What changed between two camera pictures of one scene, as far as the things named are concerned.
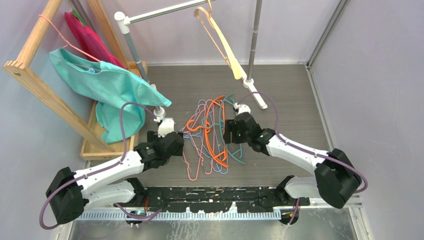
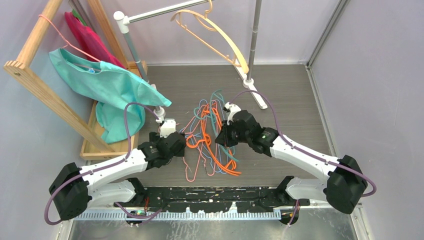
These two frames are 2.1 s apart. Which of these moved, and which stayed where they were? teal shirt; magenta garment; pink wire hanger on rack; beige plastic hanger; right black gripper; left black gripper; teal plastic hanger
Moved: teal plastic hanger; beige plastic hanger
Stayed: left black gripper; teal shirt; magenta garment; right black gripper; pink wire hanger on rack
